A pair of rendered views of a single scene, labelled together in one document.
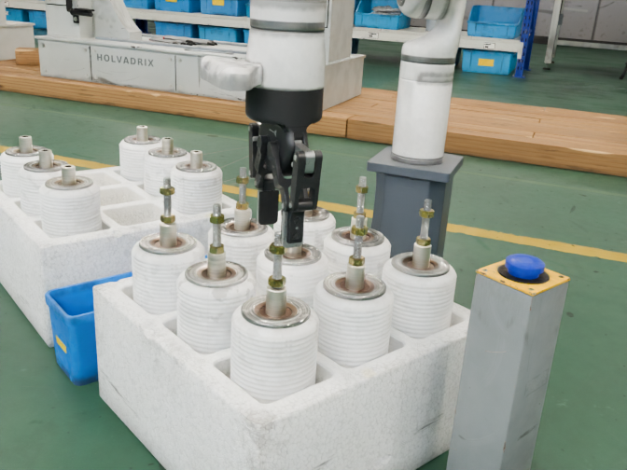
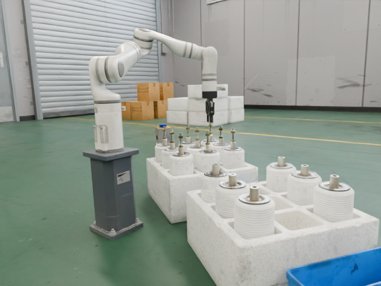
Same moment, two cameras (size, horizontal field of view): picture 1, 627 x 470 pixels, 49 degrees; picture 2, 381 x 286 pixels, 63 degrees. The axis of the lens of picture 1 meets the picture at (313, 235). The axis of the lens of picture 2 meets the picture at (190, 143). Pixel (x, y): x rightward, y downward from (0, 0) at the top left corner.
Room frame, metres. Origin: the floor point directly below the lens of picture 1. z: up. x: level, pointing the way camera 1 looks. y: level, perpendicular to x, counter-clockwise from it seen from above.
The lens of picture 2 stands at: (2.12, 0.48, 0.52)
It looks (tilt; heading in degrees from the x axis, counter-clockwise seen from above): 10 degrees down; 201
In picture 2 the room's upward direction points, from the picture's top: 2 degrees counter-clockwise
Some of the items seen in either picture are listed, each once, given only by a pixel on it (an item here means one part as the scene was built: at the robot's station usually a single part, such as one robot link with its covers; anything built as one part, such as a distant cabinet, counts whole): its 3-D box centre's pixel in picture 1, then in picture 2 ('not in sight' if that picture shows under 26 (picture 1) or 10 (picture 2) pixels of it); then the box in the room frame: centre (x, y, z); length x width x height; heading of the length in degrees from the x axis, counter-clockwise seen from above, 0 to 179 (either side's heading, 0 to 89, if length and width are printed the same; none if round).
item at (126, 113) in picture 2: not in sight; (132, 109); (-2.58, -2.36, 0.15); 0.30 x 0.24 x 0.30; 159
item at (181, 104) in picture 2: not in sight; (186, 104); (-2.10, -1.16, 0.27); 0.39 x 0.39 x 0.18; 72
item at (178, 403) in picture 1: (287, 360); (198, 181); (0.83, 0.03, 0.09); 0.39 x 0.39 x 0.18; 41
